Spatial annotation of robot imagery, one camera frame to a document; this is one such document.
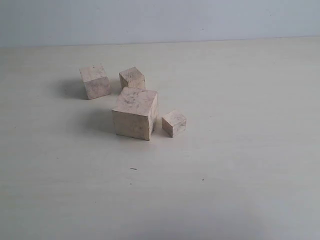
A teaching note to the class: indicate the second largest wooden cube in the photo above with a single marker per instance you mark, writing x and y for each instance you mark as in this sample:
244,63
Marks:
95,80

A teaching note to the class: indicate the third largest wooden cube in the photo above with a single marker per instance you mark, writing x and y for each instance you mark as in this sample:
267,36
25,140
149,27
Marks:
132,78

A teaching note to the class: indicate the smallest wooden cube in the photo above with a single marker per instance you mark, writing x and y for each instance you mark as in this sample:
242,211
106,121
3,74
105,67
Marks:
173,123

